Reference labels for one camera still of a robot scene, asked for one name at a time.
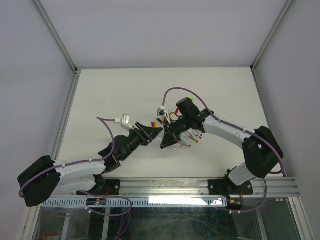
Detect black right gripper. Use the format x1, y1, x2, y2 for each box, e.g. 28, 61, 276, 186
160, 115, 191, 149

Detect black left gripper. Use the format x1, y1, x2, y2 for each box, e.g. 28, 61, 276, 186
120, 122, 162, 161

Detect blue cap marker pen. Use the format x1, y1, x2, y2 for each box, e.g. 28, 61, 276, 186
180, 141, 191, 148

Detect brown cap marker pen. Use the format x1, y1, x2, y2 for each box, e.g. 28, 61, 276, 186
196, 130, 203, 139

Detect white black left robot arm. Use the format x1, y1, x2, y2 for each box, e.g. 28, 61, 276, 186
17, 122, 163, 207

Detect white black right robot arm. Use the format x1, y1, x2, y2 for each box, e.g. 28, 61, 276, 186
160, 97, 284, 194

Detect aluminium frame rail front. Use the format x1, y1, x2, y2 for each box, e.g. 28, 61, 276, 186
31, 176, 300, 200

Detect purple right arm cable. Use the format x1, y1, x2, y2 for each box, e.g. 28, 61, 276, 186
159, 87, 283, 215

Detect grey slotted cable duct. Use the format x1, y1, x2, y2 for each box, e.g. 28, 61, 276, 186
42, 196, 227, 208

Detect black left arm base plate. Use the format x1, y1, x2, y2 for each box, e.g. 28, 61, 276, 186
76, 178, 121, 196

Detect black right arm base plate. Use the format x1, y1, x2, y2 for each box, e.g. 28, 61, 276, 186
207, 178, 254, 197

